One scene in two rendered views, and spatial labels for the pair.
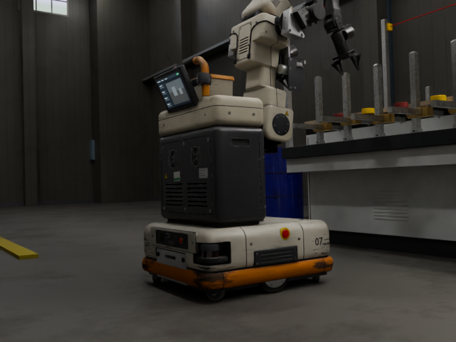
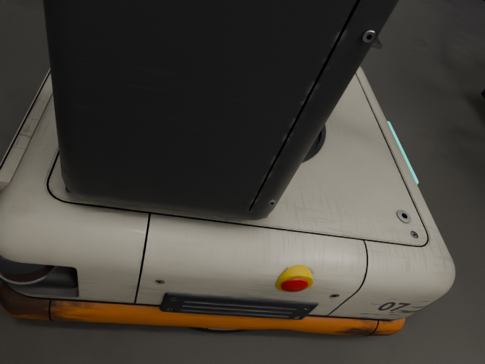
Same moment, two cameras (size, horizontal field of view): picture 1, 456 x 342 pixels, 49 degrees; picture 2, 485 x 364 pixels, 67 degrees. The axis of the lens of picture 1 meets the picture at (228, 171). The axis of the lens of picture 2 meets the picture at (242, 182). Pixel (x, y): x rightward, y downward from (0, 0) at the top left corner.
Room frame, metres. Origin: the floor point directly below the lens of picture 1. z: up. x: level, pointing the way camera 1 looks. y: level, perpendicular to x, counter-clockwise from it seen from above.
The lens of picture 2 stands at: (1.79, -0.17, 0.66)
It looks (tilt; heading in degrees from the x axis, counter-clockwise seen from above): 46 degrees down; 12
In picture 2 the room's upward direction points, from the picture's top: 24 degrees clockwise
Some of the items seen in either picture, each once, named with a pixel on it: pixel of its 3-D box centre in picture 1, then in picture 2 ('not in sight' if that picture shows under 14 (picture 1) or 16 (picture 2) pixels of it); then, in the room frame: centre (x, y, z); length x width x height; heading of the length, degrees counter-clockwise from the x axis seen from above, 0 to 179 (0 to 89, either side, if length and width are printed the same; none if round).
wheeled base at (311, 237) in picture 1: (234, 247); (233, 154); (2.31, -0.02, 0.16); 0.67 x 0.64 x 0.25; 123
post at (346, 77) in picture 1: (347, 110); not in sight; (3.13, -0.76, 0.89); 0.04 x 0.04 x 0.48; 33
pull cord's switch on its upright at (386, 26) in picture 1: (389, 84); not in sight; (4.21, -1.39, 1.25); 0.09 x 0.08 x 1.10; 33
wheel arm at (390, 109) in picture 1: (416, 112); not in sight; (2.65, -1.02, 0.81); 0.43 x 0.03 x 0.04; 123
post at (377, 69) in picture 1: (378, 104); not in sight; (2.92, -0.90, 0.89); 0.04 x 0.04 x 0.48; 33
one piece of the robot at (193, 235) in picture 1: (172, 239); (51, 100); (2.11, 0.24, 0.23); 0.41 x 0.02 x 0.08; 33
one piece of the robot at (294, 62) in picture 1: (277, 74); not in sight; (2.47, -0.26, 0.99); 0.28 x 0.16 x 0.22; 33
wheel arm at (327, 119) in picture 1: (346, 120); not in sight; (3.07, -0.74, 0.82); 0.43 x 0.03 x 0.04; 123
